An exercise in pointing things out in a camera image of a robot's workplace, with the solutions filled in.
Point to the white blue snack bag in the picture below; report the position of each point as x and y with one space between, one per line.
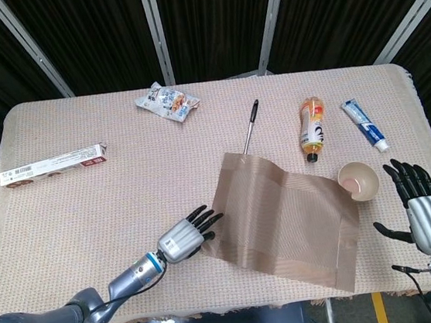
168 102

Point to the beige pink woven tablecloth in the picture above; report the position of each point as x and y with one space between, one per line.
90 222

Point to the metal table leg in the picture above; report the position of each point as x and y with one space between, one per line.
330 318

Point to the grey metal screen post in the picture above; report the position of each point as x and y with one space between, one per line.
409 20
272 26
158 39
34 49

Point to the orange drink plastic bottle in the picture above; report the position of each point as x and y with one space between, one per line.
313 127

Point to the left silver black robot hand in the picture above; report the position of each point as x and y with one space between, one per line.
178 241

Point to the long white red box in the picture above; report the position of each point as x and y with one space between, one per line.
52 164

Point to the cream round bowl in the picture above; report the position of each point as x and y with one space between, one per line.
361 180

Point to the brown woven placemat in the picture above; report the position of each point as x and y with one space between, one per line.
285 223

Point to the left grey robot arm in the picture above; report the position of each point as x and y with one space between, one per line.
138 273

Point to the blue white toothpaste tube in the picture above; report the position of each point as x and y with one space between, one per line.
365 125

